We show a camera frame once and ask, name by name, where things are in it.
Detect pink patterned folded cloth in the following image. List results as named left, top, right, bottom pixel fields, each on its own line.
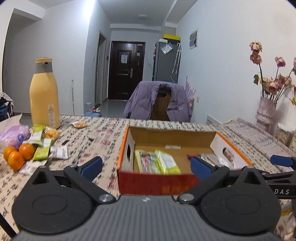
left=219, top=118, right=295, bottom=158

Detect green snack packet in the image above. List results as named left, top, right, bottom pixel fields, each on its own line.
left=32, top=138, right=54, bottom=161
left=28, top=125, right=46, bottom=146

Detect orange cardboard snack box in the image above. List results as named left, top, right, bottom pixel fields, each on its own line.
left=117, top=126, right=252, bottom=195

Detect yellow box on refrigerator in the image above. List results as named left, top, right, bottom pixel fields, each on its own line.
left=163, top=34, right=181, bottom=42

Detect orange cracker packet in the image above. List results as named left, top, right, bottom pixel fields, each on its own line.
left=44, top=126, right=61, bottom=139

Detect purple tissue pack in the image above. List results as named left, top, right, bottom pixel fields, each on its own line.
left=1, top=125, right=30, bottom=153

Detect pink textured vase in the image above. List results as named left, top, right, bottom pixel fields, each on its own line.
left=255, top=97, right=277, bottom=133

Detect red blue candy wrapper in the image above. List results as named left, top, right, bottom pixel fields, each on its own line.
left=187, top=155, right=196, bottom=160

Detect blue step stool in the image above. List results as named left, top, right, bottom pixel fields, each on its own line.
left=84, top=111, right=101, bottom=118

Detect dried pink roses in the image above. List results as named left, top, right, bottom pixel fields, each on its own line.
left=249, top=41, right=295, bottom=105

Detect silver snack packet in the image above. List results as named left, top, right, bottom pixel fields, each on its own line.
left=198, top=154, right=235, bottom=170

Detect wooden chair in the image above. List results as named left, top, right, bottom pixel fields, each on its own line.
left=150, top=89, right=171, bottom=121

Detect purple puffer jacket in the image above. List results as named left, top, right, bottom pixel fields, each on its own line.
left=123, top=81, right=192, bottom=122

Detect small orange snack packet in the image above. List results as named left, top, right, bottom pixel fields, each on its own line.
left=71, top=121, right=88, bottom=129

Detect dark entrance door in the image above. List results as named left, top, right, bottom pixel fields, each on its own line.
left=108, top=41, right=145, bottom=100

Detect orange mandarin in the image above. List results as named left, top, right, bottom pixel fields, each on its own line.
left=8, top=151, right=25, bottom=171
left=3, top=146, right=16, bottom=161
left=18, top=144, right=36, bottom=161

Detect yellow thermos bottle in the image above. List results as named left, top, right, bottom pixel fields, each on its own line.
left=29, top=57, right=60, bottom=129

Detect white snack packet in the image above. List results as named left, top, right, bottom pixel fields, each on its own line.
left=49, top=146, right=69, bottom=160

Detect brown white packet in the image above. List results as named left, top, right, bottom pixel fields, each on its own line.
left=134, top=150, right=162, bottom=174

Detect wall electrical panel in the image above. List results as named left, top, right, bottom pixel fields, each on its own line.
left=189, top=29, right=199, bottom=49

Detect white packet near mandarins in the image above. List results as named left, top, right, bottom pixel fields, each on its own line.
left=18, top=160, right=48, bottom=176

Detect grey refrigerator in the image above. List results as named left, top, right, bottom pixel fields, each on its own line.
left=152, top=41, right=182, bottom=83

